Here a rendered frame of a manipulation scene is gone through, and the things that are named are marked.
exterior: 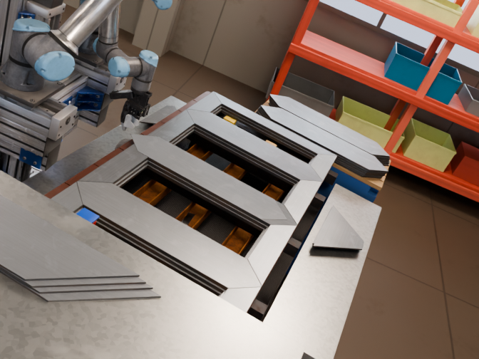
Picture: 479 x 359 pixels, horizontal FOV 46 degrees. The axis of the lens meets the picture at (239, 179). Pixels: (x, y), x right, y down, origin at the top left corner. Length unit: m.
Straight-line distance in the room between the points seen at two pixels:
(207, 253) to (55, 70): 0.79
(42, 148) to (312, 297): 1.14
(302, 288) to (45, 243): 1.05
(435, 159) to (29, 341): 4.25
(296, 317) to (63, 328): 0.96
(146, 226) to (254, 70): 3.81
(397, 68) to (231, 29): 1.67
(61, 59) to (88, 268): 0.80
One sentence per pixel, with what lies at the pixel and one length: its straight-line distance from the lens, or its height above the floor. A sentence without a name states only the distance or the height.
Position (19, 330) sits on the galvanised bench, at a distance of 1.32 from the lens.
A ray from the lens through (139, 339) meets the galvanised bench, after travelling 1.35.
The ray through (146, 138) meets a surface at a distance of 2.43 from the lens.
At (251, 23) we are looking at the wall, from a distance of 5.50.
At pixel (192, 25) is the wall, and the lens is 5.65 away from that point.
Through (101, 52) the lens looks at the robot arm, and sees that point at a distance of 2.30.
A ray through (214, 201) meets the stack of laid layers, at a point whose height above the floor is 0.83.
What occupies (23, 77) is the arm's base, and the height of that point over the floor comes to 1.09.
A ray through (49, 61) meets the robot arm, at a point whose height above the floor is 1.23.
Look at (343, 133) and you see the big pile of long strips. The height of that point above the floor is 0.85.
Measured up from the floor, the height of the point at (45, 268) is 1.07.
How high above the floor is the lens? 2.06
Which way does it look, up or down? 30 degrees down
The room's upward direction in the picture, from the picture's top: 24 degrees clockwise
